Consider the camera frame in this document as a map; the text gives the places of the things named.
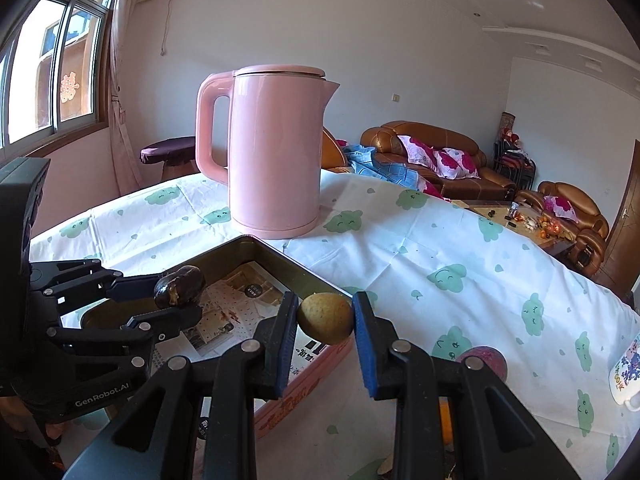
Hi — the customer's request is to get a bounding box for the pink electric kettle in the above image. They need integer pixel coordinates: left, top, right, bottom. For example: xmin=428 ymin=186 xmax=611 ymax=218
xmin=195 ymin=64 xmax=341 ymax=240

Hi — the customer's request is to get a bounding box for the newspaper lining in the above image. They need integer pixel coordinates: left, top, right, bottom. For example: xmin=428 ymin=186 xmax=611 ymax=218
xmin=150 ymin=260 xmax=347 ymax=362

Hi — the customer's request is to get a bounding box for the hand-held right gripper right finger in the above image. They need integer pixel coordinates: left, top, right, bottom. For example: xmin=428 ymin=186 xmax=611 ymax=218
xmin=351 ymin=291 xmax=583 ymax=480

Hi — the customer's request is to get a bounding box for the dark purple eggplant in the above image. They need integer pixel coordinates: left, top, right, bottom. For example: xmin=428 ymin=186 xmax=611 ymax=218
xmin=153 ymin=264 xmax=206 ymax=310

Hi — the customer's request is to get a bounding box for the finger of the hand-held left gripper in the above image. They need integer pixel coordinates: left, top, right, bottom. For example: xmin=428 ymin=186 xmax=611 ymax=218
xmin=29 ymin=258 xmax=167 ymax=307
xmin=46 ymin=302 xmax=204 ymax=361

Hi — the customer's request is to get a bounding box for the wooden coffee table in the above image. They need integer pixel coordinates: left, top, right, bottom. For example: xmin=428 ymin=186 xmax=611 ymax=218
xmin=450 ymin=198 xmax=577 ymax=262

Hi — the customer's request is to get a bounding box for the pink metal tin box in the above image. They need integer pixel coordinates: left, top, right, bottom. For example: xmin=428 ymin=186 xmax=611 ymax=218
xmin=79 ymin=234 xmax=354 ymax=431

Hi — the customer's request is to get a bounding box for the brown wooden door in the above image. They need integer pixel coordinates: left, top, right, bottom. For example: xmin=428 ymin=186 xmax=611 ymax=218
xmin=597 ymin=207 xmax=640 ymax=297

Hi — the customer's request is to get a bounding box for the window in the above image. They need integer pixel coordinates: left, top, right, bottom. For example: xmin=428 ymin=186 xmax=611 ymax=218
xmin=0 ymin=0 xmax=124 ymax=162

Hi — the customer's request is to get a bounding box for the white cloud-print tablecloth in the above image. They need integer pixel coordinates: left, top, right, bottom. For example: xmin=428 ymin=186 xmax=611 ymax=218
xmin=30 ymin=167 xmax=640 ymax=480

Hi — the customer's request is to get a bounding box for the reddish purple round fruit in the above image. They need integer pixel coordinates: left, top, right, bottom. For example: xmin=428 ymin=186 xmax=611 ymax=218
xmin=457 ymin=345 xmax=509 ymax=382

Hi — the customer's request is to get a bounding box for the orange-brown leather chair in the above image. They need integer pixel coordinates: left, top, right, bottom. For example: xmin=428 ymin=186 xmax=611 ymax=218
xmin=320 ymin=127 xmax=354 ymax=174

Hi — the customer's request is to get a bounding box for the purple cushioned stool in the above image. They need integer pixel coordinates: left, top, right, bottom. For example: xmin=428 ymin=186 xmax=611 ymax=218
xmin=139 ymin=136 xmax=197 ymax=181

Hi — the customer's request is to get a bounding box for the pile of snacks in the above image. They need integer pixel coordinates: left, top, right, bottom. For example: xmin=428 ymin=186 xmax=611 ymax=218
xmin=505 ymin=202 xmax=576 ymax=242

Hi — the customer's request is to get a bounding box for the white printed mug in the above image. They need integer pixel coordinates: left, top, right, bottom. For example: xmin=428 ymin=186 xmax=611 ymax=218
xmin=607 ymin=332 xmax=640 ymax=412

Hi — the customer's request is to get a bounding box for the yellow-green potato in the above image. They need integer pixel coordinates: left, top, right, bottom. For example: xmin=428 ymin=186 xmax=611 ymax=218
xmin=296 ymin=292 xmax=355 ymax=346

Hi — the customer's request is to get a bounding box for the pink curtain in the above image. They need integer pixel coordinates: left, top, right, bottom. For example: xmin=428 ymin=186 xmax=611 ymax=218
xmin=107 ymin=0 xmax=147 ymax=197

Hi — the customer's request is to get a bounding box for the stack of dark chairs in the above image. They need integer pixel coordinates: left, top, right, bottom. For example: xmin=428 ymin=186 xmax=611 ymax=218
xmin=492 ymin=129 xmax=539 ymax=192

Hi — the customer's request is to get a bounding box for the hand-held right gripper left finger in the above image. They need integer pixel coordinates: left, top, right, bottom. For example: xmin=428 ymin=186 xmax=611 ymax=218
xmin=62 ymin=291 xmax=301 ymax=480

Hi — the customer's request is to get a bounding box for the small pink floral pillow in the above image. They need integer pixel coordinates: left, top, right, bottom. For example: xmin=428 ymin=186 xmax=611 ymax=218
xmin=542 ymin=194 xmax=581 ymax=224

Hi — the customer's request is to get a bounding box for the blue plaid cloth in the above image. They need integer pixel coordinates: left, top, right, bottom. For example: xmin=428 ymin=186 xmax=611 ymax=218
xmin=344 ymin=143 xmax=427 ymax=192

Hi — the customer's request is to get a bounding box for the brown leather sofa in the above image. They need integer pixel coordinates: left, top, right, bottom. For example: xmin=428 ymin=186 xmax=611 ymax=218
xmin=360 ymin=120 xmax=519 ymax=202

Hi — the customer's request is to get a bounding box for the brown leather armchair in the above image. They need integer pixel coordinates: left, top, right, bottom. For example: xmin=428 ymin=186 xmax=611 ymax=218
xmin=515 ymin=181 xmax=611 ymax=282

